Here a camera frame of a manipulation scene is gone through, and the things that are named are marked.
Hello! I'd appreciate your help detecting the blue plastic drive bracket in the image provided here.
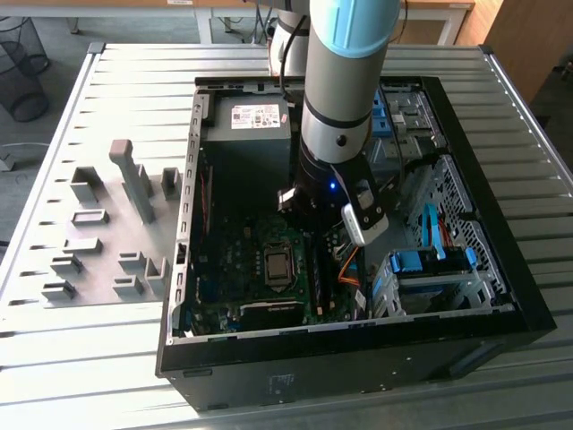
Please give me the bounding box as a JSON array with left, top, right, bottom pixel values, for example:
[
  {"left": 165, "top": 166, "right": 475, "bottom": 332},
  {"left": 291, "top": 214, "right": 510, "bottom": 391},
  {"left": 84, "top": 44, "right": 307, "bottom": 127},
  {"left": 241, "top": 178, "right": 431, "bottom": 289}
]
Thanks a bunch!
[{"left": 371, "top": 88, "right": 398, "bottom": 138}]

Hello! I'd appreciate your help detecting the black graphics card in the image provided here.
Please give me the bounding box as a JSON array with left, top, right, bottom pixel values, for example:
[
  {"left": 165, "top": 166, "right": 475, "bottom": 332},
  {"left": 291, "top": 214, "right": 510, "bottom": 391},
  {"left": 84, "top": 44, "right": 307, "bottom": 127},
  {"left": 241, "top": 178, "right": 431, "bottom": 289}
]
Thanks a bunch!
[{"left": 239, "top": 300, "right": 305, "bottom": 328}]

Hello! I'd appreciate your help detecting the black wire mesh bin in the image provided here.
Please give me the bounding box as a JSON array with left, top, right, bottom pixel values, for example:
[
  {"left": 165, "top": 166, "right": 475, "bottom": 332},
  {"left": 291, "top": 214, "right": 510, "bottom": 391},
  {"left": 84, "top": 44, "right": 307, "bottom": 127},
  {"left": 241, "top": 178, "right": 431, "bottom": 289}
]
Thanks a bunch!
[{"left": 0, "top": 16, "right": 50, "bottom": 123}]

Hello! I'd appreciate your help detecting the blue flat data wire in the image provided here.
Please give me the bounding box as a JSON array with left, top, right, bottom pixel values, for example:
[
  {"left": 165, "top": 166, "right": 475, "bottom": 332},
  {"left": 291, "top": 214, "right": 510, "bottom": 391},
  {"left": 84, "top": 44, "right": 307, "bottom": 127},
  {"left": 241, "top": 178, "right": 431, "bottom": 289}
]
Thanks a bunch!
[{"left": 422, "top": 203, "right": 447, "bottom": 260}]

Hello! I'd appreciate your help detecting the green motherboard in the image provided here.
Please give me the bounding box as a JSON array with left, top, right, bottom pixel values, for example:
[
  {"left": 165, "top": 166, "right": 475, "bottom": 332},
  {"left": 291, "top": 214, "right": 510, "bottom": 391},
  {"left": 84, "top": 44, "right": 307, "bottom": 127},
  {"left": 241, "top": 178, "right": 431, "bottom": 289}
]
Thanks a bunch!
[{"left": 192, "top": 208, "right": 355, "bottom": 335}]

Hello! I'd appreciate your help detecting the black cable bundle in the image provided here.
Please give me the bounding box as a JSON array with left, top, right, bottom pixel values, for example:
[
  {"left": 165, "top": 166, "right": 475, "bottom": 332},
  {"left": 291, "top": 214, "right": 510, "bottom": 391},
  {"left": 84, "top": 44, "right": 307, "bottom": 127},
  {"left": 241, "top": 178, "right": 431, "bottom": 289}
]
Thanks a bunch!
[{"left": 375, "top": 154, "right": 438, "bottom": 216}]

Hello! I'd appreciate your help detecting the grey plastic parts rack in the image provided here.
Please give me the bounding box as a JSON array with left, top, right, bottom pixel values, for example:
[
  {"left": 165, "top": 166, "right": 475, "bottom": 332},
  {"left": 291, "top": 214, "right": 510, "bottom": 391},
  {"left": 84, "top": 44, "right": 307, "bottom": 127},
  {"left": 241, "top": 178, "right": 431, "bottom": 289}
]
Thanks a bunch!
[{"left": 38, "top": 139, "right": 184, "bottom": 311}]

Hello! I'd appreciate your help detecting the grey metal disk bay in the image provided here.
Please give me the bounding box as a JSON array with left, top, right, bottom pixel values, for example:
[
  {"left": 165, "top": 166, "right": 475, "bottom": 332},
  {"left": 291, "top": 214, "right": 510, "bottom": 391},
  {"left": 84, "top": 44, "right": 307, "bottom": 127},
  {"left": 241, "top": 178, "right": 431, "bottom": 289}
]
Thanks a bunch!
[{"left": 371, "top": 250, "right": 498, "bottom": 317}]

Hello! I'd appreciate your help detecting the grey frame desk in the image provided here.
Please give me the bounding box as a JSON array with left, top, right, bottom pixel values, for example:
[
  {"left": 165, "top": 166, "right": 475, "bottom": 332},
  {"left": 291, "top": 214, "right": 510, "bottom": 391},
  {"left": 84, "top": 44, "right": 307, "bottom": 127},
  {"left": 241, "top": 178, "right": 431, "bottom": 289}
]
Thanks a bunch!
[{"left": 0, "top": 0, "right": 278, "bottom": 46}]

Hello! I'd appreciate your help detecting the red wire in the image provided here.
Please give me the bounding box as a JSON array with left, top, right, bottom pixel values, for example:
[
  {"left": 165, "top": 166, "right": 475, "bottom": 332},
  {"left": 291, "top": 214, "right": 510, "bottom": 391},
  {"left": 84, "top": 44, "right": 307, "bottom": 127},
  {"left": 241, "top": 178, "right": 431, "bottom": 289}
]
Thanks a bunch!
[{"left": 200, "top": 166, "right": 212, "bottom": 234}]

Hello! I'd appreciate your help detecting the hard disk in blue carrier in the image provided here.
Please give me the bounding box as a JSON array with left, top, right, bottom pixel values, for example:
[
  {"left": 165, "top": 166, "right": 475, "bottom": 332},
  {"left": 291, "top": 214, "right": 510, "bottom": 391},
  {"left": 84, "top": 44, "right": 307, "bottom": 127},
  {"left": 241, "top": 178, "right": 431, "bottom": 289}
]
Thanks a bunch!
[{"left": 388, "top": 248, "right": 476, "bottom": 274}]

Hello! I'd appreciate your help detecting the grey metal drive cage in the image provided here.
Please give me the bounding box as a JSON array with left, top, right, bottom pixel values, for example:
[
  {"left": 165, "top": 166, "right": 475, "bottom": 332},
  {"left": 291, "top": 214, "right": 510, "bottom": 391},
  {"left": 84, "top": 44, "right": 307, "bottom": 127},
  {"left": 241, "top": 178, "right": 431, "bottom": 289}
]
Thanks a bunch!
[{"left": 369, "top": 80, "right": 449, "bottom": 189}]

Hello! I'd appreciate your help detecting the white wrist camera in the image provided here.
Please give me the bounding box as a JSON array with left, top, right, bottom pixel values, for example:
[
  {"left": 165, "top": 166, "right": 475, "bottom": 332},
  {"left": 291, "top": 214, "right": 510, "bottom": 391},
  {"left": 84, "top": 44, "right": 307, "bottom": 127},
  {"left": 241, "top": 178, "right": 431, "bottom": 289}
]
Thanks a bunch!
[{"left": 340, "top": 202, "right": 390, "bottom": 246}]

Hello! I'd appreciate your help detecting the wooden desk white frame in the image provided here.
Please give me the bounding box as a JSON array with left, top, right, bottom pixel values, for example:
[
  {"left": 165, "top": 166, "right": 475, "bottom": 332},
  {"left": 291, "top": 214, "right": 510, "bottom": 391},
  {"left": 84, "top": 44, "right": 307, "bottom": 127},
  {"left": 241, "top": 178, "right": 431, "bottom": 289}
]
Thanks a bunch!
[{"left": 393, "top": 0, "right": 475, "bottom": 46}]

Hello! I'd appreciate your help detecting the black PC case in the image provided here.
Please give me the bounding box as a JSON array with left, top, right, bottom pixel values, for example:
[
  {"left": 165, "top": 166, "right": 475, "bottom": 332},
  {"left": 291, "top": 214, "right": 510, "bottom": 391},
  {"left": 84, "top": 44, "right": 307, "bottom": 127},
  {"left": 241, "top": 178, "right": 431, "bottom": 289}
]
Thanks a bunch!
[{"left": 154, "top": 74, "right": 558, "bottom": 413}]

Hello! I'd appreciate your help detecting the grey power supply unit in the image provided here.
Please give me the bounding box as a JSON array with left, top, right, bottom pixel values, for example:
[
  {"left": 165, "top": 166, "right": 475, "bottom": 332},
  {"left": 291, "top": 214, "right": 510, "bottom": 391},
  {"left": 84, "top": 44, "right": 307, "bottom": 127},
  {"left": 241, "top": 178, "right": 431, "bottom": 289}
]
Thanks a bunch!
[{"left": 203, "top": 93, "right": 304, "bottom": 211}]

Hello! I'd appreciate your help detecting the thick orange wire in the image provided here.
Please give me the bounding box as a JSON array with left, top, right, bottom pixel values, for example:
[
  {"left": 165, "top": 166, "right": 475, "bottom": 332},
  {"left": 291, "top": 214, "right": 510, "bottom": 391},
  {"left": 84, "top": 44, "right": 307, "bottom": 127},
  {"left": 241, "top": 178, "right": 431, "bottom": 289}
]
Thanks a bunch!
[{"left": 338, "top": 245, "right": 362, "bottom": 284}]

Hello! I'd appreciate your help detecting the wooden cabinet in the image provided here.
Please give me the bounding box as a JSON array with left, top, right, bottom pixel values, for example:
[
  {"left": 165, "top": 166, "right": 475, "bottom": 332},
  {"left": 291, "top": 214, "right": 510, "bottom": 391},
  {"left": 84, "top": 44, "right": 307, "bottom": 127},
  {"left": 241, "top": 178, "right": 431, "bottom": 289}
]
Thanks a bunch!
[{"left": 456, "top": 0, "right": 573, "bottom": 104}]

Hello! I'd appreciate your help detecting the silver CPU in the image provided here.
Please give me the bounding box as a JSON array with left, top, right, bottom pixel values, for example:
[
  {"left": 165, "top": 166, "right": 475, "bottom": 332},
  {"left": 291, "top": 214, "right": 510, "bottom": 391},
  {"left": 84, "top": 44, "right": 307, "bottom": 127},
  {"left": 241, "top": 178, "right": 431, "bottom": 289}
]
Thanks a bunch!
[{"left": 264, "top": 250, "right": 292, "bottom": 281}]

